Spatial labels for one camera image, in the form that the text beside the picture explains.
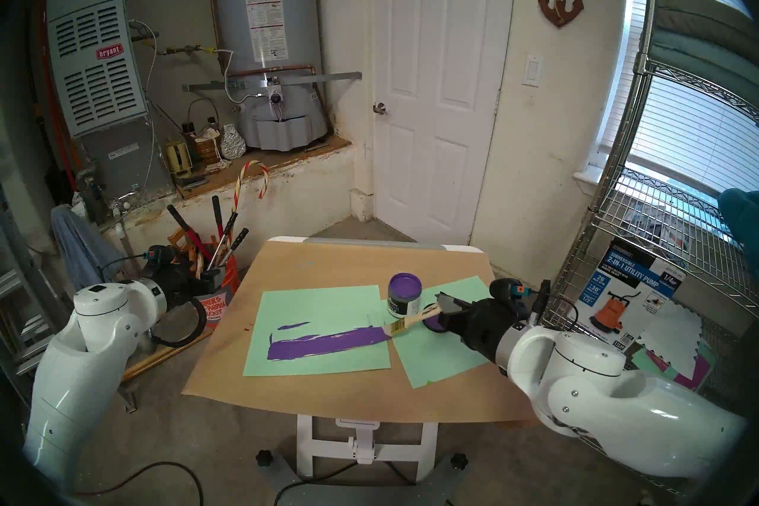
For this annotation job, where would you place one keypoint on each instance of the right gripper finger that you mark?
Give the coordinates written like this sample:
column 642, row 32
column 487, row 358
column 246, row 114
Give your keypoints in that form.
column 449, row 326
column 453, row 303

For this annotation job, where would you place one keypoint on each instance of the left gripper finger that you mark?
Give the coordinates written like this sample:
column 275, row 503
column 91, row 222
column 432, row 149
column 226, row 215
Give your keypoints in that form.
column 211, row 278

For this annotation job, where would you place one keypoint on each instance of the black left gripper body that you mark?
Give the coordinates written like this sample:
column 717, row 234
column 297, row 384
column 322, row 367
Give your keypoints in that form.
column 184, row 282

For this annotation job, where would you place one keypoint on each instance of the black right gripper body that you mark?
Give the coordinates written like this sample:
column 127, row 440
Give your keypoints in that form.
column 480, row 327

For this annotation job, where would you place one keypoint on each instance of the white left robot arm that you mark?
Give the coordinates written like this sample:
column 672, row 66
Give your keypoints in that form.
column 77, row 368

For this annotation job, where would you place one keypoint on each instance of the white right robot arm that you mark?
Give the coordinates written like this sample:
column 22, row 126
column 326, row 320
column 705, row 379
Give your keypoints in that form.
column 622, row 404

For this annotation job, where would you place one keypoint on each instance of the purple paint jar lid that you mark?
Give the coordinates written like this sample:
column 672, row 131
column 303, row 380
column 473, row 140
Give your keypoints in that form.
column 433, row 324

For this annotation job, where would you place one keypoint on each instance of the purple paint sample jar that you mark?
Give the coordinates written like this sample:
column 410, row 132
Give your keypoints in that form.
column 404, row 297

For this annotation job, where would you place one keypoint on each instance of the orange plastic bucket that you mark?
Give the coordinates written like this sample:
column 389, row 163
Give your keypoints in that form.
column 216, row 306

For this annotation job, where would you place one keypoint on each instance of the mint green paper sheet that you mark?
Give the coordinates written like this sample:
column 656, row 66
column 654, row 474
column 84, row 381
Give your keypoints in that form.
column 427, row 359
column 320, row 303

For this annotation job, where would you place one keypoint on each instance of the striped candy cane decoration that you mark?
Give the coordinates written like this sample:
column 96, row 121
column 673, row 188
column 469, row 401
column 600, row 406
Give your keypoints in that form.
column 239, row 182

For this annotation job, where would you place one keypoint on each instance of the blue hanging cloth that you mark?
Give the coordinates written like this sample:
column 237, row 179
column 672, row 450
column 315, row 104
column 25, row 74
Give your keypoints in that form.
column 80, row 250

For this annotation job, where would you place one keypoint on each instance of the brown paper covered table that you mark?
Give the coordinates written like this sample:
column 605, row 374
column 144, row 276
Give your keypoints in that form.
column 332, row 267

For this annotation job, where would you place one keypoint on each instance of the flat wooden slat board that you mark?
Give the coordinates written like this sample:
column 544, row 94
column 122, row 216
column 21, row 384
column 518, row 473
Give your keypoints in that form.
column 326, row 343

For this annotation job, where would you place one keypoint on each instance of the yellow can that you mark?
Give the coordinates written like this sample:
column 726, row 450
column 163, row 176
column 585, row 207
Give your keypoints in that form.
column 177, row 158

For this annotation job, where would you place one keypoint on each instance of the brown wicker basket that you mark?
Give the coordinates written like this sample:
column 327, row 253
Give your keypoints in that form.
column 206, row 149

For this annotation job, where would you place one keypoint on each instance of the aluminium foil wrapped bundle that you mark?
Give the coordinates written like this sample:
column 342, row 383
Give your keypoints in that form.
column 232, row 143

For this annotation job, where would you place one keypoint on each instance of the plywood heater platform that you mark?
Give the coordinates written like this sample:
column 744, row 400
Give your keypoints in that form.
column 284, row 161

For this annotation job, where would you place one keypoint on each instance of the utility pump cardboard box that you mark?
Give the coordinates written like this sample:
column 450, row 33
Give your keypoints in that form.
column 640, row 285

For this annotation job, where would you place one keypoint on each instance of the aluminium ladder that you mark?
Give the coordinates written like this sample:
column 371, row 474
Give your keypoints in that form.
column 15, row 282

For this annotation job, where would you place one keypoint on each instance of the white scalloped paper sheet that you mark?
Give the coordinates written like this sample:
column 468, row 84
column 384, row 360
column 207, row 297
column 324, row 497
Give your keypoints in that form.
column 673, row 327

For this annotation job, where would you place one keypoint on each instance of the grey water heater tank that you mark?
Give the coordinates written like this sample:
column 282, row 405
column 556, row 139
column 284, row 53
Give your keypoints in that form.
column 267, row 84

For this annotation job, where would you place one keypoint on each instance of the white panel door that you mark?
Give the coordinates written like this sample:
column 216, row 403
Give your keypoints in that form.
column 445, row 96

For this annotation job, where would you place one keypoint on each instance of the silver door knob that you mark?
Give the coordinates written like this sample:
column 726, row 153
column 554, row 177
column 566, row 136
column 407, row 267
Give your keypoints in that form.
column 379, row 108

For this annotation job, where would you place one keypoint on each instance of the coloured paper stack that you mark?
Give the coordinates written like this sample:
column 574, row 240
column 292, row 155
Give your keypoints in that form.
column 697, row 368

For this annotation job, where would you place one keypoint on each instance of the grey Bryant furnace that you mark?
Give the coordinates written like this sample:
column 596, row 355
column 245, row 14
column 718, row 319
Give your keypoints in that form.
column 95, row 72

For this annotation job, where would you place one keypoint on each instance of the yellow coated gas pipe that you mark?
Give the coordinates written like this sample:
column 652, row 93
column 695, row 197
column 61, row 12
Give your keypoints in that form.
column 191, row 48

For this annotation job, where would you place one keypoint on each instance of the teal cloth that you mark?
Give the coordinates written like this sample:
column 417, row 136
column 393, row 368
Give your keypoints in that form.
column 741, row 226

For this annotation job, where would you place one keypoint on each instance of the white window blinds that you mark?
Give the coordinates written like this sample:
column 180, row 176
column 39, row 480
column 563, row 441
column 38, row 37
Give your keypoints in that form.
column 694, row 125

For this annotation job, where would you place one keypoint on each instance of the green seat cushion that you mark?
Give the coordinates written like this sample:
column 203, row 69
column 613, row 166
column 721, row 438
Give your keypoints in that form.
column 705, row 66
column 699, row 16

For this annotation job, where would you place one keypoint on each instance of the white wall light switch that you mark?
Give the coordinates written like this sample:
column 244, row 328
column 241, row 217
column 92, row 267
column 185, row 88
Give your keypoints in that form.
column 532, row 71

